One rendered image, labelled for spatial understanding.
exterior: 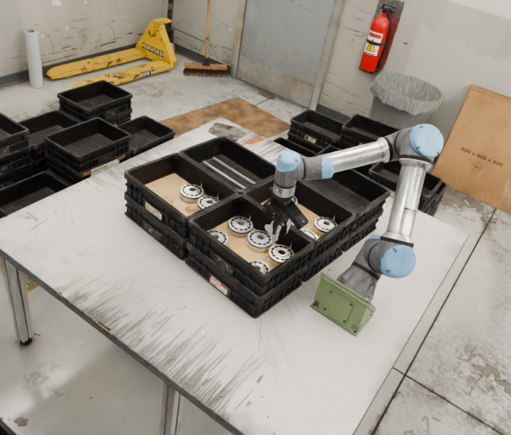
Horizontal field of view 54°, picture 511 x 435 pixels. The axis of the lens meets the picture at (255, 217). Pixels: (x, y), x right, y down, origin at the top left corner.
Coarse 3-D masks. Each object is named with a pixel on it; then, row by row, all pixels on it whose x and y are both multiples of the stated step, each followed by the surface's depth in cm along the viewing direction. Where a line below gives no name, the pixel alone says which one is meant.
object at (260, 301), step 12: (192, 252) 195; (192, 264) 200; (204, 264) 195; (204, 276) 197; (216, 276) 192; (228, 276) 185; (300, 276) 200; (228, 288) 189; (240, 288) 183; (276, 288) 184; (288, 288) 197; (240, 300) 188; (252, 300) 183; (264, 300) 181; (276, 300) 194; (252, 312) 186; (264, 312) 188
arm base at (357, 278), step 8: (352, 264) 188; (360, 264) 185; (344, 272) 187; (352, 272) 185; (360, 272) 183; (368, 272) 183; (336, 280) 188; (344, 280) 183; (352, 280) 182; (360, 280) 182; (368, 280) 182; (376, 280) 185; (352, 288) 181; (360, 288) 181; (368, 288) 182; (368, 296) 182
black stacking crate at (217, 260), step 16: (224, 208) 203; (240, 208) 211; (256, 208) 204; (208, 224) 200; (256, 224) 208; (192, 240) 194; (288, 240) 198; (304, 240) 193; (208, 256) 191; (224, 256) 184; (304, 256) 192; (240, 272) 180; (288, 272) 188; (256, 288) 178; (272, 288) 183
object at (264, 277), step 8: (232, 200) 205; (248, 200) 206; (216, 208) 199; (200, 216) 193; (192, 224) 188; (200, 232) 187; (208, 232) 186; (296, 232) 194; (208, 240) 185; (216, 240) 183; (224, 248) 180; (304, 248) 187; (312, 248) 191; (232, 256) 179; (240, 256) 178; (296, 256) 183; (240, 264) 178; (248, 264) 175; (280, 264) 178; (288, 264) 181; (256, 272) 173; (272, 272) 174; (264, 280) 173
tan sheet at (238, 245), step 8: (224, 224) 207; (224, 232) 203; (232, 240) 200; (240, 240) 201; (232, 248) 196; (240, 248) 197; (248, 248) 198; (248, 256) 194; (256, 256) 195; (264, 256) 195
